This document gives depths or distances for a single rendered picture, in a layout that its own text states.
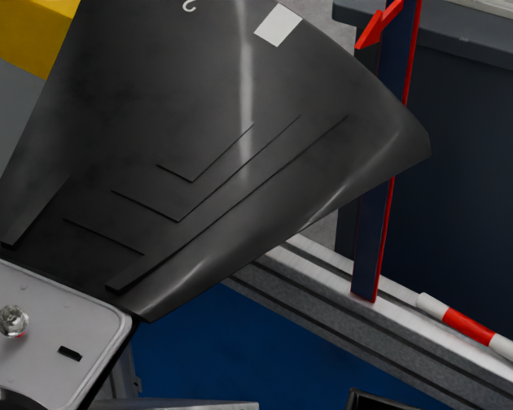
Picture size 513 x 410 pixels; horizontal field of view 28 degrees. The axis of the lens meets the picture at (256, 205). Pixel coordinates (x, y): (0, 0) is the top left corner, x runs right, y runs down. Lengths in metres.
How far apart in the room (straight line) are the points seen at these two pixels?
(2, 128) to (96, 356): 1.13
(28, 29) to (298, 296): 0.34
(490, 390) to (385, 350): 0.10
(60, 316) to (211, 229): 0.08
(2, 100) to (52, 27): 0.67
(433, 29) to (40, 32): 0.36
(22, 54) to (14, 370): 0.51
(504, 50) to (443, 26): 0.06
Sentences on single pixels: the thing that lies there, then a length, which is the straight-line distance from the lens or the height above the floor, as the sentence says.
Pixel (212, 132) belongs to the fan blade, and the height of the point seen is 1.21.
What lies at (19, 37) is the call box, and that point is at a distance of 0.93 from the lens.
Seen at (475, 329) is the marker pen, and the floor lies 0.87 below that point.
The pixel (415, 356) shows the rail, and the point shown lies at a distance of 0.92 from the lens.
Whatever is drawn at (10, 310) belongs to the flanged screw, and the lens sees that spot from 0.47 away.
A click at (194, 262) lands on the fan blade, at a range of 0.49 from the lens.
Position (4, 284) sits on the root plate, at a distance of 0.50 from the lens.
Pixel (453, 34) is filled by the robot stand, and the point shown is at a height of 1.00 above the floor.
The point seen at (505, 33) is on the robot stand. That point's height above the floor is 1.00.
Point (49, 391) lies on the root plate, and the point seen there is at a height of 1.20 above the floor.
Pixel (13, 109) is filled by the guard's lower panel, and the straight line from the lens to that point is 1.58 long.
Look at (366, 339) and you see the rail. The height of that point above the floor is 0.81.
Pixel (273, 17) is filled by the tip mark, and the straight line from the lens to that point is 0.61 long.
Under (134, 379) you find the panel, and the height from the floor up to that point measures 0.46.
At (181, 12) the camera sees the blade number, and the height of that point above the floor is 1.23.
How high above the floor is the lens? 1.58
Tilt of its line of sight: 47 degrees down
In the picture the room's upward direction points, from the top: 1 degrees clockwise
